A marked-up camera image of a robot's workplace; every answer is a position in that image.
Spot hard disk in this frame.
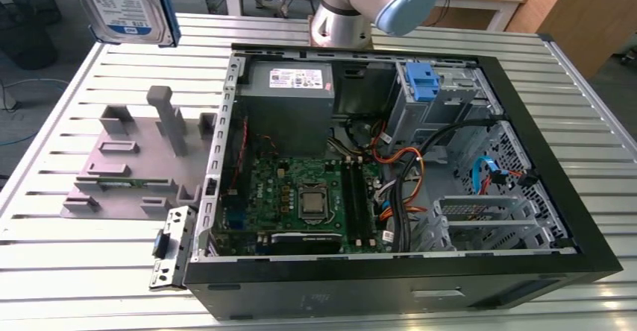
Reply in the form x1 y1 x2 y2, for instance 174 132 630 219
61 0 181 48

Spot metal disk bay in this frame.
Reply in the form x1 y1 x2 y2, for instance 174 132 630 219
429 195 568 252

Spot CPU socket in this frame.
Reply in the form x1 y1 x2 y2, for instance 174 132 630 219
295 183 333 224

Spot grey power supply unit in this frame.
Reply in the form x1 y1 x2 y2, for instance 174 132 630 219
236 60 335 159

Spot green motherboard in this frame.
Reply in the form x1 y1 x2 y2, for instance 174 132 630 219
212 155 399 256

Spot silver CPU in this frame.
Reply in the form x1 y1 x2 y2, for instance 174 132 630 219
299 191 327 212

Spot black RAM slot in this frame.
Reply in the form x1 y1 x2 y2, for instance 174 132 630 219
340 158 363 247

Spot black graphics card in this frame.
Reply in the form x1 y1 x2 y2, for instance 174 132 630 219
256 231 344 256

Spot blue drive latch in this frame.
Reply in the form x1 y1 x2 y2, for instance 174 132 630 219
404 62 441 103

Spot metal drive cage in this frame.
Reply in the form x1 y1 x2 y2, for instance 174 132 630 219
387 60 503 149

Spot grey parts rack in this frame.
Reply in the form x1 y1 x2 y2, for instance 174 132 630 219
58 85 220 220

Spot black open PC case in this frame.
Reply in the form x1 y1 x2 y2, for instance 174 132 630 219
184 42 623 319

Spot green RAM stick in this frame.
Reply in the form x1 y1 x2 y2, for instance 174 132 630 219
96 180 150 189

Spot black mesh waste bin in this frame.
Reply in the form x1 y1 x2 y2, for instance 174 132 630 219
0 0 64 71

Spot wooden cabinet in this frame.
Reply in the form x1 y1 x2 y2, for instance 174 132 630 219
506 0 637 81

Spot black chair base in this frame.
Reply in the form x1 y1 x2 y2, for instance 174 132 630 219
610 42 637 64

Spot yellow black power wires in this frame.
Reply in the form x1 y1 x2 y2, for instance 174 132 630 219
325 118 393 160

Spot thin red wire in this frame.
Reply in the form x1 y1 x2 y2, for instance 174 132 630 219
240 117 248 194

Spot orange wire bundle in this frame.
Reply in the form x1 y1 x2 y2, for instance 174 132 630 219
369 146 428 224

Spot black cable bundle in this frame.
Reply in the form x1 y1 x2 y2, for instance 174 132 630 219
389 116 503 252

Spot blue data wire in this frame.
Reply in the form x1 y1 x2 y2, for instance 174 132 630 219
471 155 498 198

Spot metal expansion slot bracket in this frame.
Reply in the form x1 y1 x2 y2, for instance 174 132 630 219
148 204 193 291

